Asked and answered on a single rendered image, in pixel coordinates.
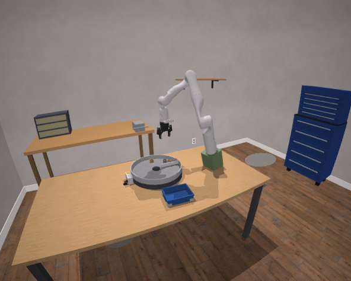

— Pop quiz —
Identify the blue crate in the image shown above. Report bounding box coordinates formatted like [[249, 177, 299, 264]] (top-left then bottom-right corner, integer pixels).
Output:
[[161, 183, 194, 207]]

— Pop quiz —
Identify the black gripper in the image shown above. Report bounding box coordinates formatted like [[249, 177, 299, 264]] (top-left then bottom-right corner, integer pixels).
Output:
[[157, 122, 172, 139]]

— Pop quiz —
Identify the grey round turning table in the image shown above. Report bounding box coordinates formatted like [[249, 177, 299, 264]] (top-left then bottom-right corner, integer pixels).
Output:
[[123, 155, 182, 190]]

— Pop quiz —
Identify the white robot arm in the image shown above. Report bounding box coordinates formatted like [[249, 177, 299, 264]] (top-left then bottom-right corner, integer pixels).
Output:
[[158, 70, 217, 155]]

